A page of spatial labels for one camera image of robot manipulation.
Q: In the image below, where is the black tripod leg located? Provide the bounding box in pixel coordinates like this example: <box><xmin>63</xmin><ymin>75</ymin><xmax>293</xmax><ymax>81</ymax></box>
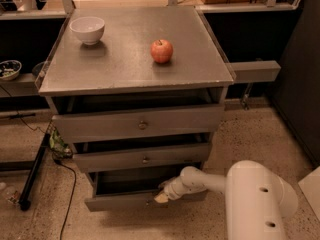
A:
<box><xmin>19</xmin><ymin>133</ymin><xmax>50</xmax><ymax>211</ymax></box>

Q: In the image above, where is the grey left shelf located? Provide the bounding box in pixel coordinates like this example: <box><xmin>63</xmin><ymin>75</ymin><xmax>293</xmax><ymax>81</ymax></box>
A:
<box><xmin>0</xmin><ymin>73</ymin><xmax>38</xmax><ymax>98</ymax></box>

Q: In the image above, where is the grey drawer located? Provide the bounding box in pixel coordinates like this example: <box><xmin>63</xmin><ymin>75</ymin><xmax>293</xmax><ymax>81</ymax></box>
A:
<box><xmin>73</xmin><ymin>143</ymin><xmax>211</xmax><ymax>172</ymax></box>
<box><xmin>85</xmin><ymin>162</ymin><xmax>202</xmax><ymax>212</ymax></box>
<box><xmin>53</xmin><ymin>104</ymin><xmax>224</xmax><ymax>143</ymax></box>

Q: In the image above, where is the white ceramic bowl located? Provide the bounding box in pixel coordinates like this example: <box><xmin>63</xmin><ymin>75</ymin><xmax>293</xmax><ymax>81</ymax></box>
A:
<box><xmin>69</xmin><ymin>16</ymin><xmax>105</xmax><ymax>45</ymax></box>

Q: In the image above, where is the clear plastic bottle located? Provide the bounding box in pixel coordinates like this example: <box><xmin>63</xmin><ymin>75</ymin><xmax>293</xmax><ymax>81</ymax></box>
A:
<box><xmin>0</xmin><ymin>182</ymin><xmax>20</xmax><ymax>205</ymax></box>

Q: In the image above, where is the red apple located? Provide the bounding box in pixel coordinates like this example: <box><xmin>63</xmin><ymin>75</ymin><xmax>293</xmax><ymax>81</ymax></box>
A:
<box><xmin>150</xmin><ymin>39</ymin><xmax>173</xmax><ymax>64</ymax></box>

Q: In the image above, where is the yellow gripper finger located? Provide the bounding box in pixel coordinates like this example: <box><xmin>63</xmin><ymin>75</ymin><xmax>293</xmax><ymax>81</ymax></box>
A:
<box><xmin>158</xmin><ymin>178</ymin><xmax>175</xmax><ymax>189</ymax></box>
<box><xmin>154</xmin><ymin>191</ymin><xmax>169</xmax><ymax>204</ymax></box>

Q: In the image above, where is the grey drawer cabinet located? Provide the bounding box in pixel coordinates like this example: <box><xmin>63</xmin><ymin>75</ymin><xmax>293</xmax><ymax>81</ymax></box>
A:
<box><xmin>38</xmin><ymin>5</ymin><xmax>236</xmax><ymax>196</ymax></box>

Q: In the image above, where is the green snack bag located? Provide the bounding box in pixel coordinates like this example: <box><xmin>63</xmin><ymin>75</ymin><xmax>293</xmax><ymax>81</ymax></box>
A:
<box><xmin>49</xmin><ymin>128</ymin><xmax>73</xmax><ymax>158</ymax></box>

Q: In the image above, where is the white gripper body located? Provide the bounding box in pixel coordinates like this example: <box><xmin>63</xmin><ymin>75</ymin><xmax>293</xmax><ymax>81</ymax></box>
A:
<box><xmin>163</xmin><ymin>176</ymin><xmax>188</xmax><ymax>200</ymax></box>

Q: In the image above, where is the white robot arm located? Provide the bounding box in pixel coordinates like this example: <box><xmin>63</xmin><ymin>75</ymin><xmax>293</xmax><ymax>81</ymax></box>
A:
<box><xmin>155</xmin><ymin>160</ymin><xmax>298</xmax><ymax>240</ymax></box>

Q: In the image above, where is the white floor panel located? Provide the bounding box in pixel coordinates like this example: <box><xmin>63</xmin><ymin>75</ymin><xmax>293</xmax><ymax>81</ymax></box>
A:
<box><xmin>298</xmin><ymin>166</ymin><xmax>320</xmax><ymax>221</ymax></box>

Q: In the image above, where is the grey side shelf block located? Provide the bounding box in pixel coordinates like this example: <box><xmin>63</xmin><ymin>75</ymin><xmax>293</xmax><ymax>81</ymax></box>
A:
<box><xmin>231</xmin><ymin>60</ymin><xmax>281</xmax><ymax>83</ymax></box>

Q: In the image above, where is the black floor cable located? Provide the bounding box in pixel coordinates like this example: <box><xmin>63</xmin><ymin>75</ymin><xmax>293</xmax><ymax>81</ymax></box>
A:
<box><xmin>53</xmin><ymin>157</ymin><xmax>78</xmax><ymax>240</ymax></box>

